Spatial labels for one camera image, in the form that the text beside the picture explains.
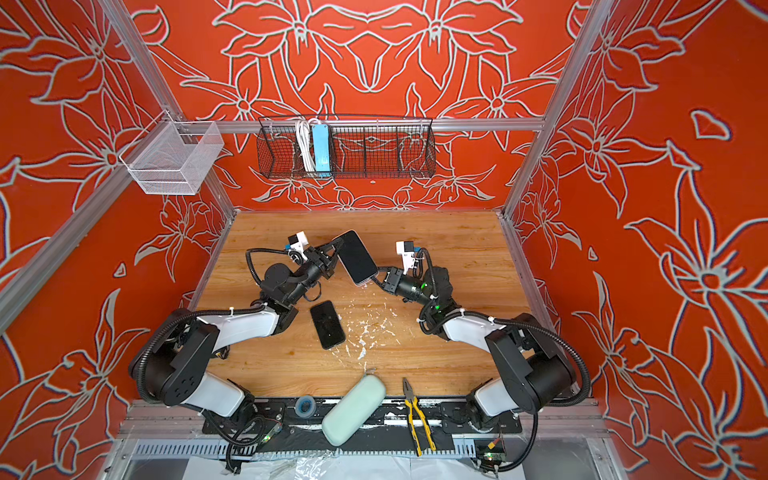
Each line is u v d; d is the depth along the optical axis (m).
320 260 0.71
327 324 1.10
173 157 0.92
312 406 0.74
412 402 0.74
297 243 0.76
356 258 0.75
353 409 0.72
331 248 0.76
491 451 0.69
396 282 0.69
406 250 0.74
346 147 0.99
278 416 0.73
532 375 0.43
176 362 0.44
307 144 0.90
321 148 0.90
